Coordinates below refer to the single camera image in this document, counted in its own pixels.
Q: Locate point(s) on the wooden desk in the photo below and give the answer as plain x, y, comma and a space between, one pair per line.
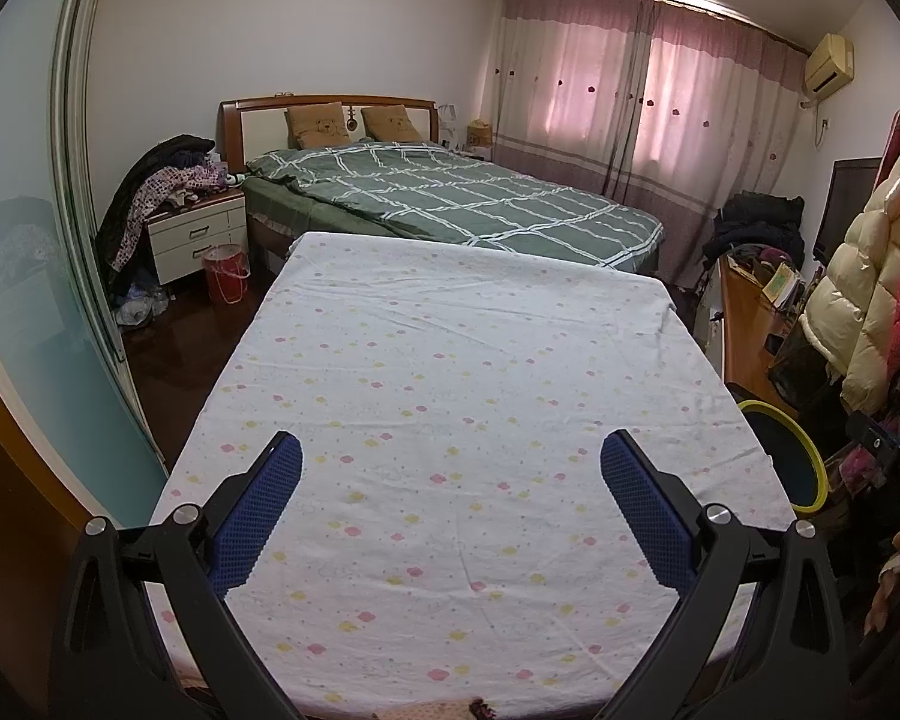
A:
746, 330

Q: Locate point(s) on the patterned clothes pile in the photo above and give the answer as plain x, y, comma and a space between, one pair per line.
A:
165, 191

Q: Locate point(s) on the dark clothes heap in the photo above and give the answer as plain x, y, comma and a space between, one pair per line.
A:
757, 225

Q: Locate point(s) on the wooden bed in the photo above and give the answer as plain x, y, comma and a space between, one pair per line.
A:
259, 124

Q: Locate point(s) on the green book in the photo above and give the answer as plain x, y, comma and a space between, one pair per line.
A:
780, 285

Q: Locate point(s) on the cream puffer jacket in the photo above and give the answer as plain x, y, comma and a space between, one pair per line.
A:
855, 285

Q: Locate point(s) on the yellow-rimmed trash bin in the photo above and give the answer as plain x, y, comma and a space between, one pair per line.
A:
814, 457

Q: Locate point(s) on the pink curtain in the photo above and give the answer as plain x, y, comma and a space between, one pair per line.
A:
645, 90

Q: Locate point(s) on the black television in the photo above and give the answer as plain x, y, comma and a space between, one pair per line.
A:
847, 206

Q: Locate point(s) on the red bucket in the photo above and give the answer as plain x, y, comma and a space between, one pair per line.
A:
226, 276

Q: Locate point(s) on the frosted glass sliding door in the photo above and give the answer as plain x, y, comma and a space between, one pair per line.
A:
22, 277

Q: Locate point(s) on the green plaid quilt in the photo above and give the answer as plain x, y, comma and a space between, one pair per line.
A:
457, 195

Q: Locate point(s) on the pile of clothes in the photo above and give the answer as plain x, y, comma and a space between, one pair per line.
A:
124, 195

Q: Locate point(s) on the white nightstand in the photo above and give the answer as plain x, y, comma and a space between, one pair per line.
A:
195, 236

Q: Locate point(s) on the floral white tablecloth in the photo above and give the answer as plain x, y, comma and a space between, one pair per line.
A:
450, 375

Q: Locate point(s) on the beige air conditioner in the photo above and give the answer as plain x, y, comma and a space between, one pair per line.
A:
829, 64

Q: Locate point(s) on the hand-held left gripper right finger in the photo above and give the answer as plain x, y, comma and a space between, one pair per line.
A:
649, 517

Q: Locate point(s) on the tan pillow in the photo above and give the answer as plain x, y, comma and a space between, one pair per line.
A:
391, 124
319, 126

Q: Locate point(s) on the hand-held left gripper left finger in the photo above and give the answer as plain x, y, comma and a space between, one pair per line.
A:
259, 517

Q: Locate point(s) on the plastic bags on floor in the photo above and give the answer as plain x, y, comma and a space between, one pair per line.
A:
141, 306

